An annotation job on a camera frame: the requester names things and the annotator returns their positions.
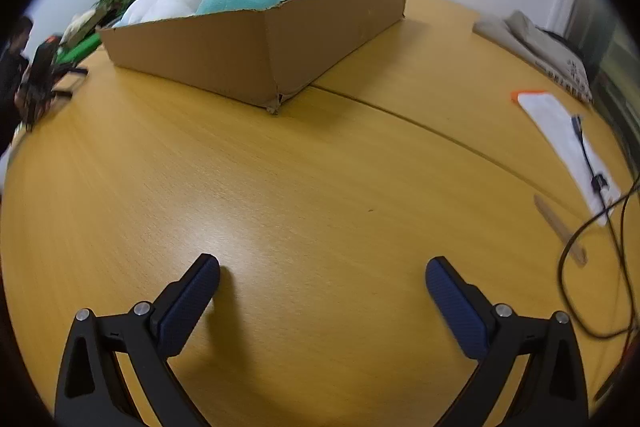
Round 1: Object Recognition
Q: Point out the grey cloth bag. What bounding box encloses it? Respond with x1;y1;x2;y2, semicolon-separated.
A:
472;10;596;104

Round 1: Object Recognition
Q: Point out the green cloth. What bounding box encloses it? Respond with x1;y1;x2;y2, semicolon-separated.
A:
55;32;103;62

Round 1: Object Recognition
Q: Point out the wooden stick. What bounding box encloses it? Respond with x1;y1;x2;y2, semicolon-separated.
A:
533;194;587;267

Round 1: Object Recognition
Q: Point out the white paper sheet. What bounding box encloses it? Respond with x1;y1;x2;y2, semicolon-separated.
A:
511;89;623;228

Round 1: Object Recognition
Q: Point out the cardboard box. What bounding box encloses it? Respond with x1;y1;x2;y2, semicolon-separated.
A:
95;0;412;115

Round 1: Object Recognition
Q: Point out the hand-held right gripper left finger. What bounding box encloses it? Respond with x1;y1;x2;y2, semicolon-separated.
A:
54;253;222;427

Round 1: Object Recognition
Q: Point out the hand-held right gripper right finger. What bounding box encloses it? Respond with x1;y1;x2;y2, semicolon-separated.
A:
425;257;591;427

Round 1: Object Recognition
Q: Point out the short black adapter cable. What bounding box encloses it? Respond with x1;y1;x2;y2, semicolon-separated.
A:
570;114;610;208

